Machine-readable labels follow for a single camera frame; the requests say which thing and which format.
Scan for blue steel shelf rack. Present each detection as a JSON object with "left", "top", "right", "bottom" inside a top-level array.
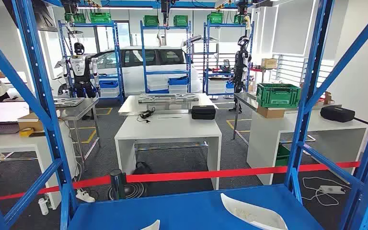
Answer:
[
  {"left": 202, "top": 20, "right": 255, "bottom": 96},
  {"left": 57, "top": 20, "right": 125, "bottom": 105},
  {"left": 139, "top": 20, "right": 193, "bottom": 94},
  {"left": 0, "top": 0, "right": 368, "bottom": 230}
]

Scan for black carrying case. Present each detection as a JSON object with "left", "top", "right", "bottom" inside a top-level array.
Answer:
[
  {"left": 320, "top": 105, "right": 356, "bottom": 123},
  {"left": 191, "top": 105, "right": 217, "bottom": 120}
]

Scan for white table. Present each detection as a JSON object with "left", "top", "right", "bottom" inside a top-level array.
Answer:
[
  {"left": 118, "top": 93, "right": 219, "bottom": 117},
  {"left": 114, "top": 113, "right": 222, "bottom": 190},
  {"left": 247, "top": 104, "right": 368, "bottom": 186},
  {"left": 0, "top": 120, "right": 79, "bottom": 211}
]

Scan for long metal parts tray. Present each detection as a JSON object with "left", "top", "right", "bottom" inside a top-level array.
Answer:
[{"left": 138, "top": 92, "right": 200, "bottom": 104}]

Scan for steel table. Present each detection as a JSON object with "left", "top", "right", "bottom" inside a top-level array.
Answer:
[
  {"left": 232, "top": 92, "right": 317, "bottom": 147},
  {"left": 54, "top": 97, "right": 102, "bottom": 171}
]

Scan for white car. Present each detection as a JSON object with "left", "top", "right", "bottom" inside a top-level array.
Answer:
[{"left": 54, "top": 46, "right": 203, "bottom": 96}]

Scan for black backpack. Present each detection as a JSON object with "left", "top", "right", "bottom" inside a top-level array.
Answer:
[{"left": 132, "top": 161, "right": 153, "bottom": 176}]

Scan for black humanoid robot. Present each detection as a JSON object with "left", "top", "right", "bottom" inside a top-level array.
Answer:
[{"left": 229, "top": 35, "right": 252, "bottom": 114}]

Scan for cardboard box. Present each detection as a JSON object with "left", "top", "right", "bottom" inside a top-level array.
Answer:
[
  {"left": 17, "top": 112, "right": 45, "bottom": 132},
  {"left": 256, "top": 106, "right": 286, "bottom": 119},
  {"left": 261, "top": 58, "right": 278, "bottom": 70}
]

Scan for white humanoid robot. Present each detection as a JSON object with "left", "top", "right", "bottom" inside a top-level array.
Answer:
[{"left": 61, "top": 42, "right": 101, "bottom": 99}]

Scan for white power strip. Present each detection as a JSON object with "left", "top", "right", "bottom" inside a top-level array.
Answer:
[
  {"left": 318, "top": 185, "right": 346, "bottom": 195},
  {"left": 75, "top": 188, "right": 96, "bottom": 204}
]

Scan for small cardboard boxes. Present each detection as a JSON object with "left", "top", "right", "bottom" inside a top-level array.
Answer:
[{"left": 321, "top": 91, "right": 336, "bottom": 106}]

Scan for yellow tape roll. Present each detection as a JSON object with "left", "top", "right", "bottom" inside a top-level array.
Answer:
[{"left": 19, "top": 127, "right": 35, "bottom": 138}]

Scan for white bottle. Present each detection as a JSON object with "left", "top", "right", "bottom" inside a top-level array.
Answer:
[{"left": 38, "top": 197, "right": 49, "bottom": 216}]

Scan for laptop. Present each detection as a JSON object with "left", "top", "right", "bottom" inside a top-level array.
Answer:
[{"left": 0, "top": 101, "right": 31, "bottom": 136}]

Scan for black charger with cable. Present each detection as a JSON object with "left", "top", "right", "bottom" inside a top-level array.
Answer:
[{"left": 136, "top": 107, "right": 156, "bottom": 123}]

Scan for black stanchion post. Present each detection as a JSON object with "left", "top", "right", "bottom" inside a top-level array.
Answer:
[{"left": 107, "top": 169, "right": 149, "bottom": 201}]

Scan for white cable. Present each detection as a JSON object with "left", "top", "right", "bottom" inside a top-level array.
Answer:
[{"left": 301, "top": 176, "right": 352, "bottom": 207}]

